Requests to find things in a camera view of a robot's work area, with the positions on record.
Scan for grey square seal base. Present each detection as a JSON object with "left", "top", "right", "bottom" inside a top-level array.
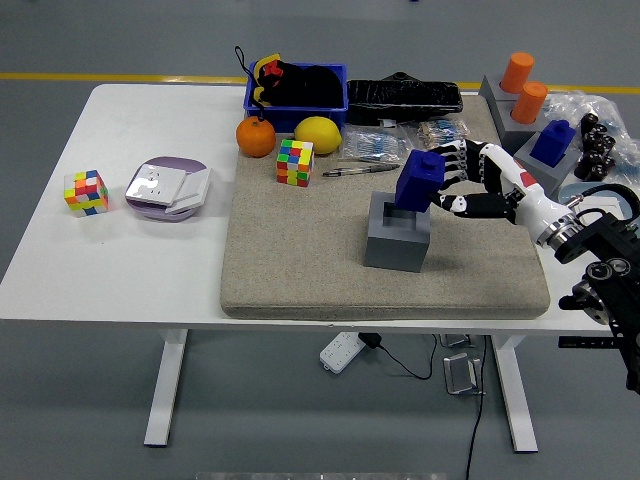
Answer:
[
  {"left": 512, "top": 129, "right": 581, "bottom": 201},
  {"left": 363, "top": 190, "right": 432, "bottom": 274}
]

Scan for large clear bag of resistors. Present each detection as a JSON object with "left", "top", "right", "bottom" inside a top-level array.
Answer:
[{"left": 341, "top": 124, "right": 417, "bottom": 168}]

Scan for black table control panel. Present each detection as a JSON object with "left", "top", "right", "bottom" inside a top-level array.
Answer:
[{"left": 557, "top": 336, "right": 620, "bottom": 349}]

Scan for white power strip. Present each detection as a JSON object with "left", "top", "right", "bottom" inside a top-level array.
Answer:
[{"left": 319, "top": 331, "right": 364, "bottom": 374}]

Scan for four-by-four colourful puzzle cube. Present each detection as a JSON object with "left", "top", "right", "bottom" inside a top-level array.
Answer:
[{"left": 275, "top": 138, "right": 315, "bottom": 189}]

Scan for black plug with cord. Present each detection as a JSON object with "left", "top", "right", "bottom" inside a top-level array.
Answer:
[{"left": 358, "top": 332, "right": 439, "bottom": 380}]

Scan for blue square seal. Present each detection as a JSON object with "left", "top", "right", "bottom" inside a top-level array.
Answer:
[
  {"left": 529, "top": 119, "right": 577, "bottom": 169},
  {"left": 393, "top": 148, "right": 447, "bottom": 214}
]

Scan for three-by-three colourful puzzle cube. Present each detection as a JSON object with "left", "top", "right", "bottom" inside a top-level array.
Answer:
[{"left": 62, "top": 169, "right": 110, "bottom": 219}]

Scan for crumpled clear plastic bag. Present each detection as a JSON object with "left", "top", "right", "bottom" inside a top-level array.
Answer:
[{"left": 543, "top": 89, "right": 640, "bottom": 176}]

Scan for grey ballpoint pen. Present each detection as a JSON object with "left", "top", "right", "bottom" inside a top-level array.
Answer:
[{"left": 321, "top": 163, "right": 401, "bottom": 178}]

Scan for blue plastic bin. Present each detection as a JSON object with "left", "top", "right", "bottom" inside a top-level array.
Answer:
[{"left": 242, "top": 62, "right": 349, "bottom": 134}]

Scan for black floor cable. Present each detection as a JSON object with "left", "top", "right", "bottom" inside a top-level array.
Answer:
[{"left": 464, "top": 333, "right": 489, "bottom": 480}]

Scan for large silver metal bracket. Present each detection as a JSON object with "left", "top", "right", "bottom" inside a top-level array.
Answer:
[{"left": 442, "top": 352, "right": 486, "bottom": 397}]

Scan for grey round-hole seal base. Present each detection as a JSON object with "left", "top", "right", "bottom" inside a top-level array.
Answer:
[
  {"left": 492, "top": 98, "right": 551, "bottom": 162},
  {"left": 478, "top": 74, "right": 519, "bottom": 104}
]

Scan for white wall switch panel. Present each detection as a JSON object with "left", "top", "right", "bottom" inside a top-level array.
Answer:
[{"left": 164, "top": 167, "right": 212, "bottom": 215}]

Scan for orange fruit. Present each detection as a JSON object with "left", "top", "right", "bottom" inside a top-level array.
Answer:
[{"left": 235, "top": 116, "right": 277, "bottom": 159}]

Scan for white table leg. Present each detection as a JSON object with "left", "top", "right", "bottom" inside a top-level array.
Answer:
[
  {"left": 489, "top": 333, "right": 539, "bottom": 454},
  {"left": 143, "top": 328, "right": 189, "bottom": 448}
]

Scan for yellow lemon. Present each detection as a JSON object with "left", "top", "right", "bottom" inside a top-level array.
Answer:
[{"left": 293, "top": 116, "right": 343, "bottom": 155}]

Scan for grey-brown fabric mat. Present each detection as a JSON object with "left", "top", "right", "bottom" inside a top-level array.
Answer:
[{"left": 219, "top": 94, "right": 551, "bottom": 321}]

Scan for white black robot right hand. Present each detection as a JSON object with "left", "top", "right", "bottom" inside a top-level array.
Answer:
[{"left": 424, "top": 138, "right": 570, "bottom": 241}]

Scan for purple plate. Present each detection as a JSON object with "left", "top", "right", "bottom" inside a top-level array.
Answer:
[{"left": 123, "top": 156, "right": 211, "bottom": 223}]

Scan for small clear bag of resistors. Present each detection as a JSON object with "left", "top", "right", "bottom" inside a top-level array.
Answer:
[{"left": 415, "top": 118, "right": 471, "bottom": 152}]

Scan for small silver metal bracket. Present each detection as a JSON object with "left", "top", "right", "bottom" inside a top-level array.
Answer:
[{"left": 438, "top": 332, "right": 475, "bottom": 349}]

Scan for orange cylinder seal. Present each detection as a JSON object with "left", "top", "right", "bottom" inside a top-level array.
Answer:
[
  {"left": 509, "top": 80, "right": 549, "bottom": 125},
  {"left": 499, "top": 51, "right": 535, "bottom": 95}
]

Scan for white wall socket panel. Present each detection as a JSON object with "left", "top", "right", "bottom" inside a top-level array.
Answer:
[{"left": 124, "top": 163, "right": 189, "bottom": 207}]

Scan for black keyboard in plastic wrap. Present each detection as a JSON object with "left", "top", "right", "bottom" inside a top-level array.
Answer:
[{"left": 345, "top": 71, "right": 464, "bottom": 126}]

